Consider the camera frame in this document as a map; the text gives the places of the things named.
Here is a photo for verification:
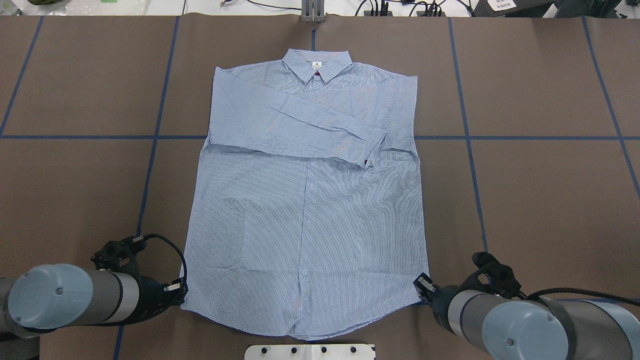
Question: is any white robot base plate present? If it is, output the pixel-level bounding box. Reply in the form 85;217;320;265
244;343;377;360

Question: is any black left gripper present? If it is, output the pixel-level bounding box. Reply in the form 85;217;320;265
135;276;189;322

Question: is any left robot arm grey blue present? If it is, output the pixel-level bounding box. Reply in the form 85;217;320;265
1;264;188;360

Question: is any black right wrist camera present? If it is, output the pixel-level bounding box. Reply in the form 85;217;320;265
460;251;527;300

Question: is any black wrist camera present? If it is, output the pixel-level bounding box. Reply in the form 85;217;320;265
90;235;146;276
460;251;527;300

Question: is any green cloth bag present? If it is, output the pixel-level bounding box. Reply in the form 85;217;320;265
28;0;61;6

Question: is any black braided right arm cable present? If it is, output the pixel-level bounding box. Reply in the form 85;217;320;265
520;287;640;308

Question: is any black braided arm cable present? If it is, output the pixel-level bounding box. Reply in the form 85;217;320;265
132;233;189;288
520;287;640;308

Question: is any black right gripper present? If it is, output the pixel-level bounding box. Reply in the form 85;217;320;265
413;272;466;326

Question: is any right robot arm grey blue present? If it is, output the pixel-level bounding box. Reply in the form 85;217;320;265
413;273;640;360

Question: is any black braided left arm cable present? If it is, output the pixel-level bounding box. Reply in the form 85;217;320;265
132;233;189;288

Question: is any blue striped button shirt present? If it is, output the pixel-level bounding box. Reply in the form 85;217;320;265
181;48;429;341

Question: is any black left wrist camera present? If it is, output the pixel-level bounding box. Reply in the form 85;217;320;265
90;235;146;276

